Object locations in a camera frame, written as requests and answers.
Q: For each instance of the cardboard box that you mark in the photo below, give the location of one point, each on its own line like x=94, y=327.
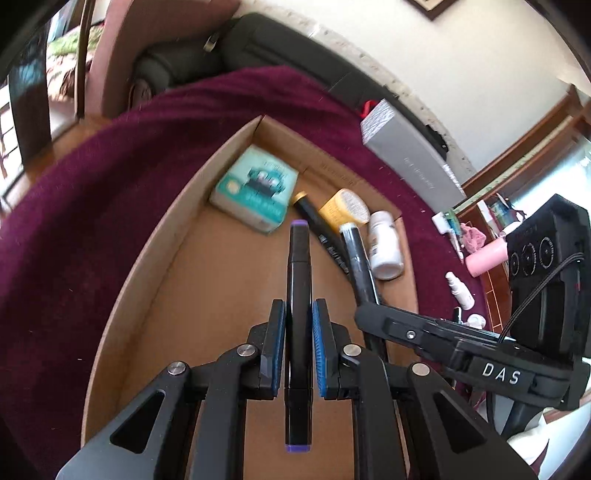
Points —
x=207, y=300

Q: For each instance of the metal buckle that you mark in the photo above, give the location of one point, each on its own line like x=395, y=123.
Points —
x=212, y=41

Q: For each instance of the teal printed pack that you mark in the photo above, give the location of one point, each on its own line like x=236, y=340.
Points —
x=254, y=189

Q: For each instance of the burgundy tablecloth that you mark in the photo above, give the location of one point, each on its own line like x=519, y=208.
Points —
x=92, y=207

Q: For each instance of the pink cloth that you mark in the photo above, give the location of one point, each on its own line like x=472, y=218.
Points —
x=474, y=239

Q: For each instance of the brown cushioned chair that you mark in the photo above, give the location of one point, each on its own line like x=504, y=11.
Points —
x=152, y=55

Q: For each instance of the person's right hand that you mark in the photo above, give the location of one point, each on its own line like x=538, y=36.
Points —
x=540, y=434

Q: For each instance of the dark sofa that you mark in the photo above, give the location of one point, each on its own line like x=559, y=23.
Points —
x=277, y=50

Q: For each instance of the dark wooden furniture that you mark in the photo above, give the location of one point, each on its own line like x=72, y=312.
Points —
x=27, y=92

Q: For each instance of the grey shoe box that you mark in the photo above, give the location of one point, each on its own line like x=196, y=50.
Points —
x=406, y=152

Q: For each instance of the pink water bottle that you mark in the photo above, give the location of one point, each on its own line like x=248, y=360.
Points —
x=487, y=257

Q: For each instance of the pink and white tube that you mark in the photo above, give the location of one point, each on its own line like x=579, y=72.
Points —
x=456, y=249

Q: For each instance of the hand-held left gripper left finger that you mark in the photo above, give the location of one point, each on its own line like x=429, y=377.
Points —
x=277, y=350

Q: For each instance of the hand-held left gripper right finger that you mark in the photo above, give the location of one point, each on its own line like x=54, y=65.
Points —
x=319, y=350

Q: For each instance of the white pill bottle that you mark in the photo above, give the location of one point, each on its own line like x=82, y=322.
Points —
x=475, y=321

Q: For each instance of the yellow cap black marker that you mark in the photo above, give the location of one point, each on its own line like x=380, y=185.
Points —
x=318, y=230

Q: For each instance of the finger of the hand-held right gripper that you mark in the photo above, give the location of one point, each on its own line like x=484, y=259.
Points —
x=397, y=325

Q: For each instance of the white USB charger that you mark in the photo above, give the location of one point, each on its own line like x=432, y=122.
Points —
x=443, y=221

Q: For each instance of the red paper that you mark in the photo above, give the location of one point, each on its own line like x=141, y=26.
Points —
x=367, y=108

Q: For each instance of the yellow round tin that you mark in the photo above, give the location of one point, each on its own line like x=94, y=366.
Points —
x=346, y=207

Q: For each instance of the white spray bottle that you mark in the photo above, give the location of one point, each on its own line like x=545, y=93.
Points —
x=461, y=293

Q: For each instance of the small white medicine bottle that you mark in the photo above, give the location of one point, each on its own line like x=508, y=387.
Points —
x=385, y=244

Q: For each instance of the purple cap black marker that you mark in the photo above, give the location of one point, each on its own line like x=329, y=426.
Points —
x=299, y=277

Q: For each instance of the pale cap black marker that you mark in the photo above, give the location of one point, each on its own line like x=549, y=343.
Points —
x=358, y=263

